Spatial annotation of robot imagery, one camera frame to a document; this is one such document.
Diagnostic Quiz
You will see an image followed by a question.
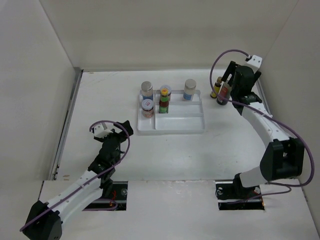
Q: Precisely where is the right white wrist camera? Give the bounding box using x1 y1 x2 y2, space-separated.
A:
244 55 263 72

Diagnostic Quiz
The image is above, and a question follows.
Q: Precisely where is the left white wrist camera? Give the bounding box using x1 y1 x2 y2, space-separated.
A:
90 122 113 139

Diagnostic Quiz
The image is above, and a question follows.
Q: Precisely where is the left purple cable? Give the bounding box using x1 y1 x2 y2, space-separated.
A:
19 120 131 232

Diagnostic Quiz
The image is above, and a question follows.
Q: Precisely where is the white peppercorn jar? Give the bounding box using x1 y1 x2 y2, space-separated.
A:
183 79 197 101
141 81 154 100

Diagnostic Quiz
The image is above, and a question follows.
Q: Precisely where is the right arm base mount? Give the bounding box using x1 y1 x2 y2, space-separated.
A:
215 180 265 211

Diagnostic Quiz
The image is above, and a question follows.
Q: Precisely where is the small brown cap bottle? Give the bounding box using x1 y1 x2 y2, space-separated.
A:
210 76 222 99

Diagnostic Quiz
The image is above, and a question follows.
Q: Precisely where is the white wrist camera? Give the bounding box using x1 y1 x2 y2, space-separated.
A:
90 122 113 139
244 55 263 72

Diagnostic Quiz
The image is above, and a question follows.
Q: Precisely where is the tall dark soy bottle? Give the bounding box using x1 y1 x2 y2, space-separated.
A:
216 78 232 106

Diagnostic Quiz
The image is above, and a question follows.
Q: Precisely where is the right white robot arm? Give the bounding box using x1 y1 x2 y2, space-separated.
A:
216 61 305 200

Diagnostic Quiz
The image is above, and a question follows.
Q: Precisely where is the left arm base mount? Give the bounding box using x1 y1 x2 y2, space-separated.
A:
83 181 129 212

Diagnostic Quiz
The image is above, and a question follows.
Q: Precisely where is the white divided organizer tray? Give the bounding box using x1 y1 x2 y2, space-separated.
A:
137 89 206 135

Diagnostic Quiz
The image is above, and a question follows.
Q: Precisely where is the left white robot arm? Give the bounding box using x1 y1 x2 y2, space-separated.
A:
20 120 134 240

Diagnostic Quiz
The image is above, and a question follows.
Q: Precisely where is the yellow cap chili bottle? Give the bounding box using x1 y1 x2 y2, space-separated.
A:
159 89 169 114

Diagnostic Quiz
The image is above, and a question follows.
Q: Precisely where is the orange label sauce jar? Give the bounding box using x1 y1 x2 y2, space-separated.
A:
160 84 172 101
141 99 154 118

